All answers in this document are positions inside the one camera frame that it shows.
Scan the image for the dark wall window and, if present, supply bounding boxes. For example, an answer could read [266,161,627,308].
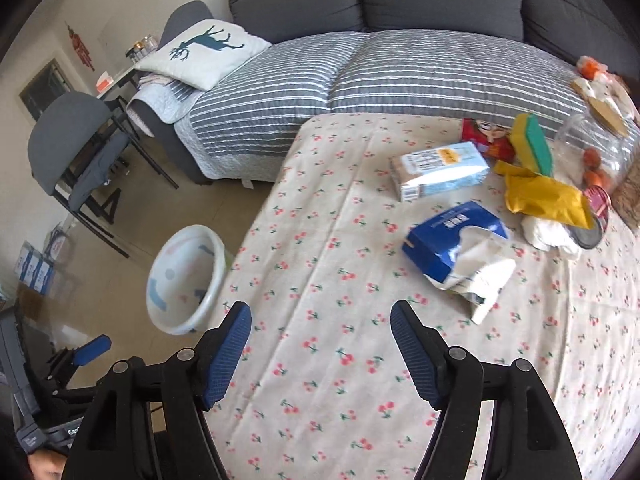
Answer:
[19,58,68,121]

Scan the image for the floral tablecloth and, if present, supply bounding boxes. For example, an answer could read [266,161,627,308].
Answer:
[205,112,640,480]

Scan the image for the white folding table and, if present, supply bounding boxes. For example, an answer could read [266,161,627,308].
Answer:
[95,62,151,101]

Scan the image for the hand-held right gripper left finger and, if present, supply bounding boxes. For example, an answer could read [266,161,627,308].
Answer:
[67,301,253,480]

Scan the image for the brown woven mat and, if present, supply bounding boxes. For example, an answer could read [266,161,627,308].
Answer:
[612,157,640,231]

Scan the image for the red tin can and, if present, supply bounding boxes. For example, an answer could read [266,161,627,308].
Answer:
[570,185,611,250]

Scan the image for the white plastic basin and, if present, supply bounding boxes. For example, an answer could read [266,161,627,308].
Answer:
[146,225,227,335]

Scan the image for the red snack packet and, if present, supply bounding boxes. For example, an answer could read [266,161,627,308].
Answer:
[460,118,516,163]

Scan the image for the white tissue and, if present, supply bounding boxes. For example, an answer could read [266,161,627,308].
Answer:
[521,215,583,260]

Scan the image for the orange snack bag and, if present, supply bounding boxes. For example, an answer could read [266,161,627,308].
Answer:
[576,55,609,81]

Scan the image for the brown cardboard box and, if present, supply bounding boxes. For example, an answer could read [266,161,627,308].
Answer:
[17,282,76,323]

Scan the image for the white deer print pillow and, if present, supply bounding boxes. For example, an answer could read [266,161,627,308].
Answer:
[134,19,272,92]

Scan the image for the glass jars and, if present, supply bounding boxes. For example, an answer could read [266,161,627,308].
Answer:
[125,35,161,63]

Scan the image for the person's left hand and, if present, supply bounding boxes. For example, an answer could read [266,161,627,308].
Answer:
[27,450,68,480]

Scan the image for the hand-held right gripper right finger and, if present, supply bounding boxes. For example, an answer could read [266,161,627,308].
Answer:
[390,300,583,480]

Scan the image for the light blue tissue pack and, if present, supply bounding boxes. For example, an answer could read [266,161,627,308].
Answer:
[390,141,491,203]

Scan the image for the red wall decoration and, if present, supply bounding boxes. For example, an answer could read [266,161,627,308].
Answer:
[65,22,97,73]

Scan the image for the yellow plastic wrapper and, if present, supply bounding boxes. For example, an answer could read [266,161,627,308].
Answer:
[495,160,596,228]

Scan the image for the grey folding chair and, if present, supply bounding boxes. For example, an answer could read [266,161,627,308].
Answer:
[27,92,178,258]

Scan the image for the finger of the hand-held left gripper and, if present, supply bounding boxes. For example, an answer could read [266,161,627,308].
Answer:
[45,335,112,393]

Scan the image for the yellow green sponge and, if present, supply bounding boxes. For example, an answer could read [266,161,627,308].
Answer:
[509,112,555,178]

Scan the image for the dark blue tissue pack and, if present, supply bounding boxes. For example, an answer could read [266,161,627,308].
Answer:
[402,201,517,325]

